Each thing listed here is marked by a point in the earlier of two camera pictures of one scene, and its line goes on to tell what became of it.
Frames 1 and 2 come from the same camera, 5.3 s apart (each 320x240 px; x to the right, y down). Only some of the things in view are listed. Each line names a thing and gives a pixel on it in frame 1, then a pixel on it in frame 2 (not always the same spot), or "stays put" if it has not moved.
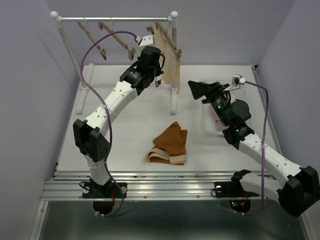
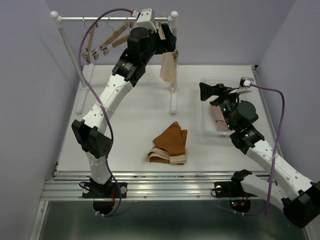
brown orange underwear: x=170 y=146 stays put
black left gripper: x=159 y=71 → x=166 y=45
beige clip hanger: x=131 y=51 → x=116 y=34
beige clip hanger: x=84 y=26 → x=86 y=55
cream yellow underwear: x=166 y=42 stays put
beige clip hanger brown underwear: x=157 y=82 → x=105 y=49
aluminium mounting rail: x=141 y=184 stays put
